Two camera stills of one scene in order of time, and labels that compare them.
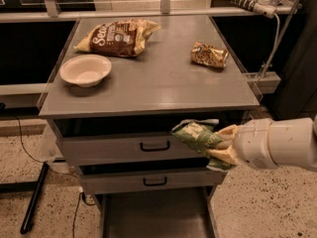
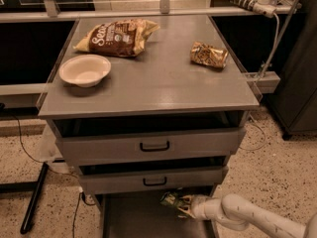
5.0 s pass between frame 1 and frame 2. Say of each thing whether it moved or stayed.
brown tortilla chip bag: stayed
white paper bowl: stayed
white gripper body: moved
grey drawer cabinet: stayed
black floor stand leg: stayed
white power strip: stayed
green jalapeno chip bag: moved
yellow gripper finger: moved
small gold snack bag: stayed
